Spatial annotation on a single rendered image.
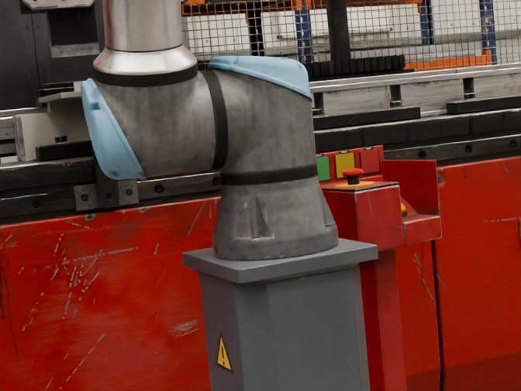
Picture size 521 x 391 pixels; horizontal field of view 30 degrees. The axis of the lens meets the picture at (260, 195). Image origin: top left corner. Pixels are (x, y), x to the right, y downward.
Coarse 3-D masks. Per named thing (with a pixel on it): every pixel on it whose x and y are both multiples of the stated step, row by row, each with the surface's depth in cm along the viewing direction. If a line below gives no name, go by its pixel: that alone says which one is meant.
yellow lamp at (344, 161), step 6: (336, 156) 189; (342, 156) 190; (348, 156) 191; (336, 162) 189; (342, 162) 190; (348, 162) 191; (336, 168) 189; (342, 168) 190; (348, 168) 191; (336, 174) 189
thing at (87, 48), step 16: (48, 16) 198; (64, 16) 199; (80, 16) 200; (96, 16) 201; (48, 32) 199; (64, 32) 199; (80, 32) 200; (96, 32) 201; (64, 48) 200; (80, 48) 201; (96, 48) 202
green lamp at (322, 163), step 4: (316, 160) 187; (320, 160) 187; (324, 160) 188; (328, 160) 188; (320, 164) 187; (324, 164) 188; (328, 164) 188; (320, 168) 187; (324, 168) 188; (328, 168) 188; (320, 172) 187; (324, 172) 188; (328, 172) 188; (320, 176) 187; (324, 176) 188; (328, 176) 188; (320, 180) 187
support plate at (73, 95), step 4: (64, 92) 173; (68, 92) 173; (72, 92) 173; (76, 92) 174; (80, 92) 174; (48, 96) 185; (52, 96) 181; (56, 96) 177; (60, 96) 173; (64, 96) 173; (68, 96) 173; (72, 96) 173; (76, 96) 174; (80, 96) 174; (40, 100) 194; (44, 100) 190; (48, 100) 186; (52, 100) 183; (56, 100) 187; (60, 100) 192; (64, 100) 196
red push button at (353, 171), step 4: (352, 168) 182; (356, 168) 181; (360, 168) 181; (344, 172) 180; (348, 172) 179; (352, 172) 179; (356, 172) 179; (360, 172) 179; (348, 176) 180; (352, 176) 180; (356, 176) 180; (348, 180) 181; (352, 180) 180; (356, 180) 180; (348, 184) 181; (352, 184) 180; (356, 184) 180
